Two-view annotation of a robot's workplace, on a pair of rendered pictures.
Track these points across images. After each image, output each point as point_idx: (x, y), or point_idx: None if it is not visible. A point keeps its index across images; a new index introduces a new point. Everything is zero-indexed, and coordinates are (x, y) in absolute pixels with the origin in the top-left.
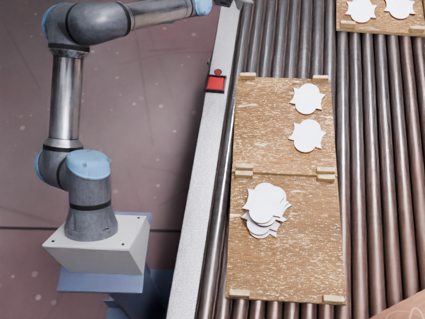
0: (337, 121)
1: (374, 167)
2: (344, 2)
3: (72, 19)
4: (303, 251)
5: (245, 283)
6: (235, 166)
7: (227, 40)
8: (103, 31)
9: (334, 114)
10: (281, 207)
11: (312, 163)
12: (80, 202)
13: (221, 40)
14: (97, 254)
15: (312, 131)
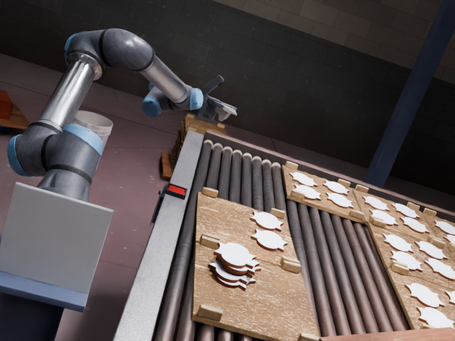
0: (294, 247)
1: (333, 279)
2: (292, 185)
3: (110, 32)
4: (274, 306)
5: None
6: (200, 237)
7: (185, 173)
8: (133, 49)
9: None
10: (252, 264)
11: (275, 258)
12: (68, 162)
13: (179, 172)
14: (69, 216)
15: (273, 238)
